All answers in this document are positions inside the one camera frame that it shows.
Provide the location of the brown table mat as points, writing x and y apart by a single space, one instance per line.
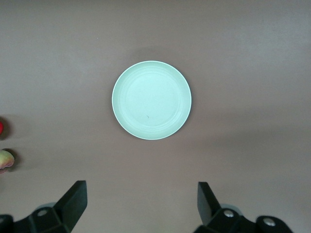
48 48

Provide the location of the yellow pink peach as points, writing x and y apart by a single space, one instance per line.
5 159

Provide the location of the pale green round plate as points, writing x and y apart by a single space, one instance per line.
150 99

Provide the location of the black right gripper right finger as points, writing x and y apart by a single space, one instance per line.
211 213

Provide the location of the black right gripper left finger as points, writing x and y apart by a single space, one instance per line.
63 213

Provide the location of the red pomegranate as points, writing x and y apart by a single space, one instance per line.
1 128

